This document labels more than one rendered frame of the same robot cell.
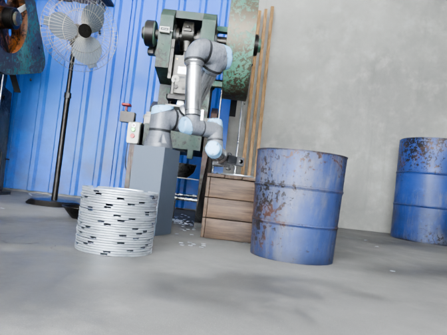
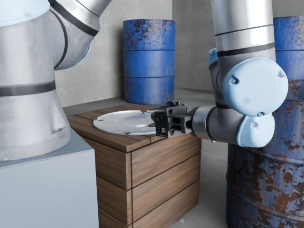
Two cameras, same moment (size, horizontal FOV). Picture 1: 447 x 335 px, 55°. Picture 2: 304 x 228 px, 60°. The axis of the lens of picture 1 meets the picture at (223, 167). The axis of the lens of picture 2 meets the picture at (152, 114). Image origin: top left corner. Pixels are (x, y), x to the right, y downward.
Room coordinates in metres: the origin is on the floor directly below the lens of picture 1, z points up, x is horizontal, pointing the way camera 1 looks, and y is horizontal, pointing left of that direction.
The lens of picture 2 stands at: (1.88, 0.54, 0.60)
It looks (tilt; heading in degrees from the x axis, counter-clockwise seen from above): 14 degrees down; 309
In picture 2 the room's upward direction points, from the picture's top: straight up
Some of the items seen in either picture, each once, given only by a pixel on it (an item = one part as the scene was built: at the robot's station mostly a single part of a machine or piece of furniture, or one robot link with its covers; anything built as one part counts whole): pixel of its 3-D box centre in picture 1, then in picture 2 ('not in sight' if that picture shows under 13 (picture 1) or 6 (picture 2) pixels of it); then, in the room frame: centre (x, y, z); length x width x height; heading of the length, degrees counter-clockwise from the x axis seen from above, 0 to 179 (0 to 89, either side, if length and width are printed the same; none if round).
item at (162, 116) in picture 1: (162, 117); (11, 35); (2.29, 0.35, 0.62); 0.13 x 0.12 x 0.14; 122
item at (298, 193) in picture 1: (296, 205); (291, 161); (2.02, -0.36, 0.24); 0.42 x 0.42 x 0.48
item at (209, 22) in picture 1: (181, 108); not in sight; (3.26, 0.36, 0.83); 0.79 x 0.43 x 1.34; 0
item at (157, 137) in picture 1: (159, 138); (18, 112); (2.29, 0.36, 0.50); 0.15 x 0.15 x 0.10
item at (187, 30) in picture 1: (187, 45); not in sight; (3.12, 0.36, 1.27); 0.21 x 0.12 x 0.34; 0
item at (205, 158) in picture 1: (211, 162); not in sight; (3.26, 0.09, 0.45); 0.92 x 0.12 x 0.90; 0
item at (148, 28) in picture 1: (154, 37); not in sight; (3.13, 0.61, 1.31); 0.22 x 0.12 x 0.22; 0
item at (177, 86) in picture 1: (183, 75); not in sight; (3.07, 0.36, 1.04); 0.17 x 0.15 x 0.30; 0
